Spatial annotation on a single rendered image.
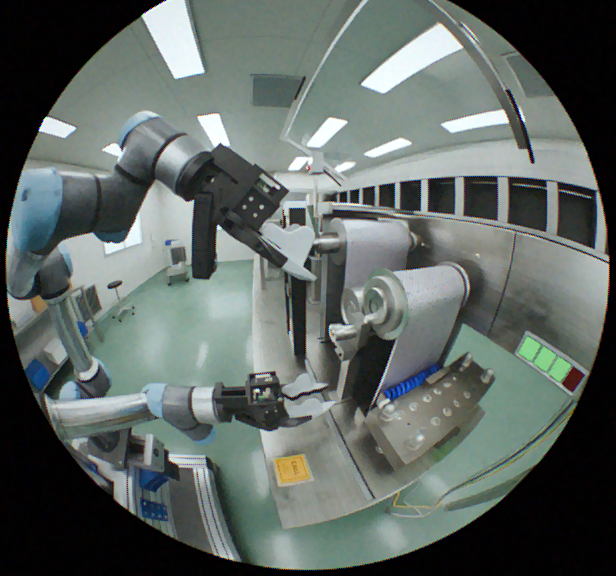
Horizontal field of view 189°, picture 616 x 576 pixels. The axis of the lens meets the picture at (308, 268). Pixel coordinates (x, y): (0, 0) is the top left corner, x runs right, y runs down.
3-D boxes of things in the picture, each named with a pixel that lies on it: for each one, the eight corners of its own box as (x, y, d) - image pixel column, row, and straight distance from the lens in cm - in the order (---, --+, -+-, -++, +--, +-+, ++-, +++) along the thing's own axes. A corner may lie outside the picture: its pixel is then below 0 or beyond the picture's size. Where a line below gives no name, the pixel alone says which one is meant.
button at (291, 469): (275, 460, 54) (273, 458, 52) (303, 456, 54) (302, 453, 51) (280, 484, 53) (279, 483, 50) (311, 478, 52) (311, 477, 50)
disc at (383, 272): (359, 317, 47) (366, 259, 41) (361, 317, 47) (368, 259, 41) (395, 354, 38) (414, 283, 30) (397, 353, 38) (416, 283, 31)
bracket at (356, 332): (327, 394, 63) (335, 316, 41) (345, 389, 65) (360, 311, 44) (332, 406, 60) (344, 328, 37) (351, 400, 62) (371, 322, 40)
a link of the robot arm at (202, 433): (191, 412, 59) (173, 389, 51) (224, 429, 54) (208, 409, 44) (176, 431, 58) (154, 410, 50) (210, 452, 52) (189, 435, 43)
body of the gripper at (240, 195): (295, 194, 21) (215, 133, 23) (247, 254, 21) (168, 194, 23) (285, 199, 28) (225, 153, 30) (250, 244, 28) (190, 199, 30)
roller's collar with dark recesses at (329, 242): (314, 251, 58) (314, 231, 57) (332, 250, 60) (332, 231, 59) (321, 256, 52) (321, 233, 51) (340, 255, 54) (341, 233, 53)
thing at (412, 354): (376, 393, 50) (396, 337, 37) (435, 362, 64) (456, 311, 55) (376, 394, 50) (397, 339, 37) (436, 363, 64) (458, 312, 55)
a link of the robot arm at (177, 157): (145, 178, 26) (172, 186, 32) (168, 197, 23) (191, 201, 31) (183, 126, 25) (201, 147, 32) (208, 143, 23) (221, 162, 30)
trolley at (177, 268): (169, 276, 564) (163, 240, 547) (187, 273, 561) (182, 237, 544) (167, 287, 476) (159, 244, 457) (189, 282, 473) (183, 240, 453)
